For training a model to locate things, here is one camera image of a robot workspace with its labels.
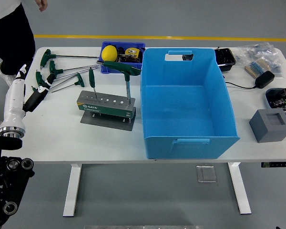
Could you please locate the person's right hand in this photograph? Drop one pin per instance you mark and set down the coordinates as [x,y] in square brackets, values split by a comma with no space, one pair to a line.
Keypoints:
[41,4]

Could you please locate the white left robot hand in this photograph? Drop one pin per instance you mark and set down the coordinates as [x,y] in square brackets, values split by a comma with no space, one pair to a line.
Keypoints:
[13,105]

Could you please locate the green metal wrench stand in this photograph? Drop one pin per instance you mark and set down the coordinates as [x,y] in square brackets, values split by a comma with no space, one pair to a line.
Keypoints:
[102,108]

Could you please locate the large light blue plastic box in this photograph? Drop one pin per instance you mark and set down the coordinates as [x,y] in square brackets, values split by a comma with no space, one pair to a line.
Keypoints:
[181,107]

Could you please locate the person's white shoe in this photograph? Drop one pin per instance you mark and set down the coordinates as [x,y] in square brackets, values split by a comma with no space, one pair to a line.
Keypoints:
[3,75]

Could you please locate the person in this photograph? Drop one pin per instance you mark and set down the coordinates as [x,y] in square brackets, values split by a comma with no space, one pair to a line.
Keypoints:
[9,35]

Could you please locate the white table leg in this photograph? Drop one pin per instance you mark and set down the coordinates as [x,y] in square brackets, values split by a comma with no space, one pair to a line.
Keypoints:
[239,190]
[72,190]

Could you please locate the table height control panel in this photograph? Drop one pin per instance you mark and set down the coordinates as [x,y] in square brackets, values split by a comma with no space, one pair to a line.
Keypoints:
[277,164]

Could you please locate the yellow foam ball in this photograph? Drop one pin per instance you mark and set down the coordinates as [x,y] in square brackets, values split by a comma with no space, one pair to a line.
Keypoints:
[109,53]

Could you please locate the metal floor plate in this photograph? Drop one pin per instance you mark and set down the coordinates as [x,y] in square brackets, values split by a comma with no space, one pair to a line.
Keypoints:
[206,174]

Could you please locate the small black cylinder part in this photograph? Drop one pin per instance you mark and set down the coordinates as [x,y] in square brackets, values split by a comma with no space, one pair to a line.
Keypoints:
[120,51]

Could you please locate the small dark blue parts bin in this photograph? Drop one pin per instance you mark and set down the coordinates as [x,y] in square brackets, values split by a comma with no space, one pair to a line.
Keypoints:
[107,70]

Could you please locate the grey foam block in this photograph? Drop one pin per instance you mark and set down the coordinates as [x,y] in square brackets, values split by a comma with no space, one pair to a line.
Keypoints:
[264,131]

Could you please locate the yellow tape measure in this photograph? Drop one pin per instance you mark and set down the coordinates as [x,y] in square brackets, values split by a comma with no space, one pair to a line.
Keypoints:
[131,51]

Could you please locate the assorted metal hardware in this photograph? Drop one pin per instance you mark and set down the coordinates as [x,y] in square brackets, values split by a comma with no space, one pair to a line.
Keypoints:
[129,59]

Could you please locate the black power adapter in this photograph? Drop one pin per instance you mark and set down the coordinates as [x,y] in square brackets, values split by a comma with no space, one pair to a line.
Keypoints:
[264,80]

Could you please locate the taped resistor bundle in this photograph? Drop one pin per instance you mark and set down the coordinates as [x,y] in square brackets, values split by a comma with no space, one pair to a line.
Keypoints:
[256,66]

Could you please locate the black plastic tray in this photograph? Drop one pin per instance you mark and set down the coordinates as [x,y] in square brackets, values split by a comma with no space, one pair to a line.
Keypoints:
[225,59]

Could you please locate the clear bags of components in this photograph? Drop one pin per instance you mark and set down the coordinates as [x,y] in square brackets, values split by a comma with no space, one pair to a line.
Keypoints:
[259,51]

